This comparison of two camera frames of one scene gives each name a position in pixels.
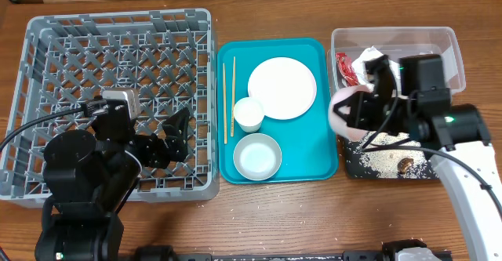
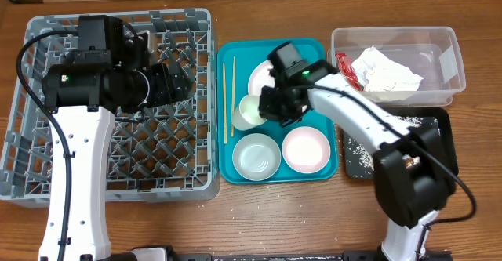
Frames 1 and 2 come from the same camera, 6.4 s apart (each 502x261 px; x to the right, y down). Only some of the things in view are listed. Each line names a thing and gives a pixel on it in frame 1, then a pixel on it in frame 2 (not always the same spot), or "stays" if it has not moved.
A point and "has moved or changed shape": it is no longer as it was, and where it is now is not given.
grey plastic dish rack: [67, 59] stays
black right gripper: [369, 106] -> [275, 103]
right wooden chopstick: [233, 98] stays
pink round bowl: [338, 123] has moved or changed shape
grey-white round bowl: [257, 157] stays
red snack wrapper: [347, 71] stays
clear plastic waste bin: [398, 41] stays
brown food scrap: [404, 164] stays
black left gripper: [175, 146] -> [166, 92]
